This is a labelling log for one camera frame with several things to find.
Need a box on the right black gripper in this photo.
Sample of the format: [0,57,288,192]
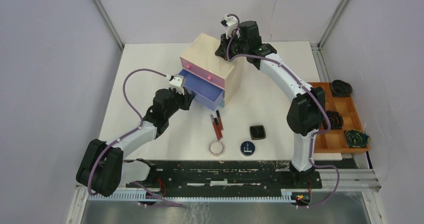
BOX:
[215,33,247,63]

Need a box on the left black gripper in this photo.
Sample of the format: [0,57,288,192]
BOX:
[164,87,194,119]

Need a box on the purple drawer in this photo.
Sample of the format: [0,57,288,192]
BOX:
[179,69,225,111]

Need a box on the pastel wooden drawer chest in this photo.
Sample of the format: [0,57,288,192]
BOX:
[180,33,245,107]

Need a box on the black square compact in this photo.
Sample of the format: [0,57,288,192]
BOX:
[249,125,266,140]

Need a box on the round dark blue jar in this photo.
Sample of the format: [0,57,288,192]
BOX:
[240,141,256,157]

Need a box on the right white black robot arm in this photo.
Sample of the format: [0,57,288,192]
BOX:
[215,14,329,188]

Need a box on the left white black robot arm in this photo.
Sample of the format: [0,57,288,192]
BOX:
[75,88,195,196]

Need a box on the silver red mascara tube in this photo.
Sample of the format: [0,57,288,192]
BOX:
[209,114,220,140]

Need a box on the dark red lip gloss tube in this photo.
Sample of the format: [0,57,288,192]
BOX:
[216,110,224,130]

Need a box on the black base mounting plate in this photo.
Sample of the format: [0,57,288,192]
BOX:
[125,158,359,198]

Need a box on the black coiled band top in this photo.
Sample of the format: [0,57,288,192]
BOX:
[330,80,353,97]

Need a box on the black coiled band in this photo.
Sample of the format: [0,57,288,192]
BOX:
[326,110,344,130]
[330,80,353,97]

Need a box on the black coiled band middle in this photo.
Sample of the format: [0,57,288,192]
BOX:
[326,110,344,130]

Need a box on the orange wooden compartment tray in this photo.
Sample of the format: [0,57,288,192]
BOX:
[310,80,370,154]

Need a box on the green yellow coiled band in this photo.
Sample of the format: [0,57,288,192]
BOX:
[344,129,370,148]

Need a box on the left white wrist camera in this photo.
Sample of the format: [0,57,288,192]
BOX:
[166,75,185,95]

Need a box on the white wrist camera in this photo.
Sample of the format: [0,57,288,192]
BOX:
[166,75,185,95]
[220,14,240,39]

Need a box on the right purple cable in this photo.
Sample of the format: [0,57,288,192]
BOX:
[225,14,341,209]

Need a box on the purple cable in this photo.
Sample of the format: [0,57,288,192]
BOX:
[86,69,185,208]
[225,14,341,209]

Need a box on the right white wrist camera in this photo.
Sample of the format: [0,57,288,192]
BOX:
[220,14,240,39]

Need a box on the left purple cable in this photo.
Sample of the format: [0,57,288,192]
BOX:
[86,69,185,208]

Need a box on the white slotted cable duct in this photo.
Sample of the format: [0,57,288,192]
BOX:
[86,188,312,204]

